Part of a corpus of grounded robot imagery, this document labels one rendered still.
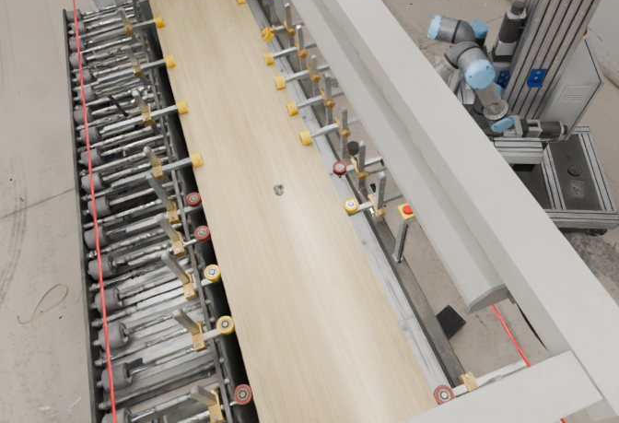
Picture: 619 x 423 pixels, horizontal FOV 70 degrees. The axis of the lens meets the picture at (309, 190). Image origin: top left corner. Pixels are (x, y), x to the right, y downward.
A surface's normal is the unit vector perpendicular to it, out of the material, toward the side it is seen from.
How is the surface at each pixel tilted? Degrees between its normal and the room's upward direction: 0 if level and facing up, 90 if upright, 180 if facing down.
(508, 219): 0
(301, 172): 0
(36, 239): 0
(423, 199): 61
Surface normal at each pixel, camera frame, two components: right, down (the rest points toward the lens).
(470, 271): -0.86, 0.02
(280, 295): -0.08, -0.54
